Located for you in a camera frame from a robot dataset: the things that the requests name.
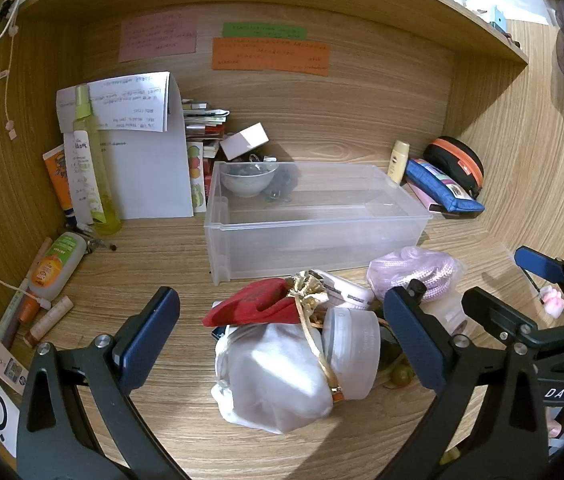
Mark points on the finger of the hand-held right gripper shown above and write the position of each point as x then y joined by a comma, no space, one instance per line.
537,262
497,317

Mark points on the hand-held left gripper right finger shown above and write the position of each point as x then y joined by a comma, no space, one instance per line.
412,340

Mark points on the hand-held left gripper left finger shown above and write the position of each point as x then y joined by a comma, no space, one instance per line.
147,340

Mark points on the olive brown ball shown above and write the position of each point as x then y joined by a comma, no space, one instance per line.
402,376

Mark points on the grey-white cloth pouch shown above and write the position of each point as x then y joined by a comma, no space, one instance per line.
272,385

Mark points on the clear plastic storage bin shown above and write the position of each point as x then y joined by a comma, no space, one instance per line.
312,250

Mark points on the wooden desktop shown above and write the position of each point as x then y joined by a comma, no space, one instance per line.
161,260

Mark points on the person's right hand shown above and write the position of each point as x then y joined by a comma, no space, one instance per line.
554,422

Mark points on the pink paw toy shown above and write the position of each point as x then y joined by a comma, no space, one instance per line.
552,302

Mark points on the pale pink container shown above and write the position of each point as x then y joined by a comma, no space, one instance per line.
449,312

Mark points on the translucent plastic jar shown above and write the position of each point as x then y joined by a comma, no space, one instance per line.
354,355

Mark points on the beige lip balm stick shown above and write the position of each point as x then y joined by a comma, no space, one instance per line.
49,321

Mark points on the black metal clip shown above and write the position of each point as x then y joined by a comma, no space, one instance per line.
94,245

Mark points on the white bottle with orange label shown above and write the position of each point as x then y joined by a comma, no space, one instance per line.
56,267

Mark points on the orange marker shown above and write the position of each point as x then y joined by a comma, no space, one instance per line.
26,310

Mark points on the blue fabric pouch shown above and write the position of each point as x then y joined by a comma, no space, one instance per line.
437,182

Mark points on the pink flat case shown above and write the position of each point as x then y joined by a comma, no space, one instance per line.
424,199

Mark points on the black orange zipper case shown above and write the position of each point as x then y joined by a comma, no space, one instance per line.
454,157

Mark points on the green pen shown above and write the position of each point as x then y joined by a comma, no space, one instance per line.
11,312

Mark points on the yellow-green spray bottle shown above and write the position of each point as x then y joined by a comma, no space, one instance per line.
96,185

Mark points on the fruit printed card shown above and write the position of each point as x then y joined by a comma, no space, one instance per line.
195,180

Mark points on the folded white paper sheet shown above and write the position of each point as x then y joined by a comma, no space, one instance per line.
151,170

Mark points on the small pale yellow bottle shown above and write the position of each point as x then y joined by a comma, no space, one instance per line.
398,162

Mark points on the white ceramic bowl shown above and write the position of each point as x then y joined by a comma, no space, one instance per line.
247,182

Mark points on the orange tube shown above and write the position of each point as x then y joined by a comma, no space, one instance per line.
57,175

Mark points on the dark fuzzy object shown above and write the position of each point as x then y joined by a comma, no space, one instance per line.
286,180

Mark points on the small white box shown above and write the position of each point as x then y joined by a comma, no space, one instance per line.
244,141

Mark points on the stack of booklets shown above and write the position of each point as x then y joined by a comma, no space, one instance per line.
204,122

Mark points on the small blue object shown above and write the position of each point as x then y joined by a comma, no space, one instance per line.
497,17

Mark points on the pink paper note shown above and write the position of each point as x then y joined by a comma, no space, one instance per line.
156,35

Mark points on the orange paper note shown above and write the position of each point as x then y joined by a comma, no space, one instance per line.
267,55

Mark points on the green paper note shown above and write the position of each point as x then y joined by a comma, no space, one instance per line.
262,30

